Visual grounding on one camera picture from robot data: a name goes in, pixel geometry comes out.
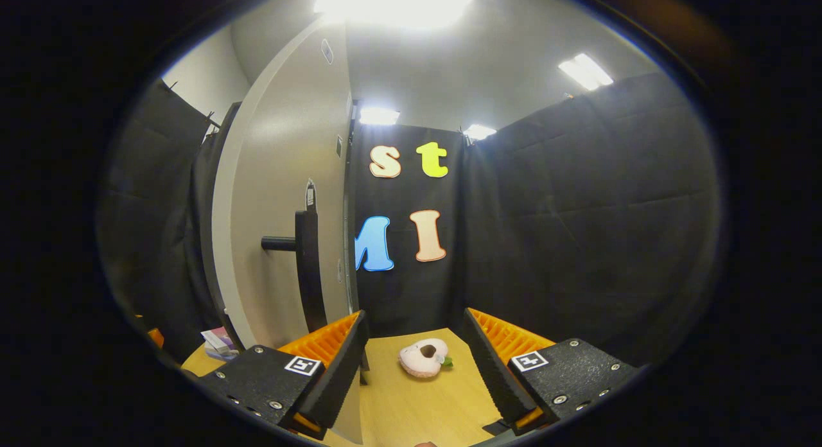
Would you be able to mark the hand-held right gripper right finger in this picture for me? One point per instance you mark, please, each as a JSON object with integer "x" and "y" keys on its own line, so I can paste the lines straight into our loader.
{"x": 491, "y": 376}

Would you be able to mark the pink plush toy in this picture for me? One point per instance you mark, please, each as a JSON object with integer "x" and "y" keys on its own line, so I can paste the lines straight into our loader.
{"x": 420, "y": 363}

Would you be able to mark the small black flat object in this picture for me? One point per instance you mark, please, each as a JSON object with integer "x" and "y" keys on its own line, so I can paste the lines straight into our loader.
{"x": 494, "y": 428}

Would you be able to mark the pink book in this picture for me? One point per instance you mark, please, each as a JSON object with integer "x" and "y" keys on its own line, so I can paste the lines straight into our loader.
{"x": 223, "y": 338}

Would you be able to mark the white book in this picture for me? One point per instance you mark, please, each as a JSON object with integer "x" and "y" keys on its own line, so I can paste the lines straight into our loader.
{"x": 209, "y": 339}

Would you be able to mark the black backdrop cloth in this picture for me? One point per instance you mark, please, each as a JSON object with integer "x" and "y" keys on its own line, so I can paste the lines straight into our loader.
{"x": 578, "y": 228}

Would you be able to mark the grey cabinet door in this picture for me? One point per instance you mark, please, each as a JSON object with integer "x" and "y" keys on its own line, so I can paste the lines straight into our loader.
{"x": 276, "y": 164}

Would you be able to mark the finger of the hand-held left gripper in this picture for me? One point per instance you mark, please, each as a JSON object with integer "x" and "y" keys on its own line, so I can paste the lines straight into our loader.
{"x": 155, "y": 338}

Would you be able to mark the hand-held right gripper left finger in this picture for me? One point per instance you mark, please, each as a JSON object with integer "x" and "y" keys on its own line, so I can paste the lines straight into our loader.
{"x": 340, "y": 379}

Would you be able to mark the blue book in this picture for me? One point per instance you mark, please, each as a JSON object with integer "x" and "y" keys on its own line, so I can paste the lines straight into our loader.
{"x": 225, "y": 355}

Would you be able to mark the ceiling light panel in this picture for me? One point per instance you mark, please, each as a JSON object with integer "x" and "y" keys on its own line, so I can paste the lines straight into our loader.
{"x": 379, "y": 116}
{"x": 392, "y": 4}
{"x": 480, "y": 132}
{"x": 585, "y": 72}

